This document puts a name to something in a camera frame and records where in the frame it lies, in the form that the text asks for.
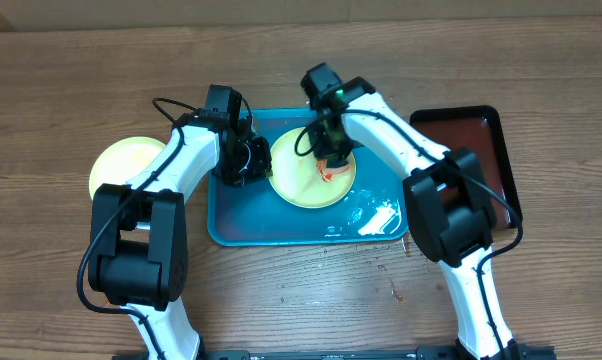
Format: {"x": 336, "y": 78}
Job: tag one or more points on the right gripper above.
{"x": 324, "y": 151}

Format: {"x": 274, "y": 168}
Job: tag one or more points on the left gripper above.
{"x": 263, "y": 167}

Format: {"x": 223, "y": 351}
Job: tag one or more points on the red grey sponge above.
{"x": 327, "y": 173}

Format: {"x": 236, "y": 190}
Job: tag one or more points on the green plate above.
{"x": 123, "y": 160}
{"x": 296, "y": 179}

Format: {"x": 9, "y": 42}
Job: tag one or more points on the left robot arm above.
{"x": 137, "y": 261}

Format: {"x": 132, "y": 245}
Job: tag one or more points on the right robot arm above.
{"x": 449, "y": 207}

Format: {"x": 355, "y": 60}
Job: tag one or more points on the teal plastic tray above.
{"x": 255, "y": 215}

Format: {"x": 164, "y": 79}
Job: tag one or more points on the black rectangular tray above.
{"x": 479, "y": 129}

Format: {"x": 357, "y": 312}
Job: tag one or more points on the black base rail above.
{"x": 331, "y": 354}

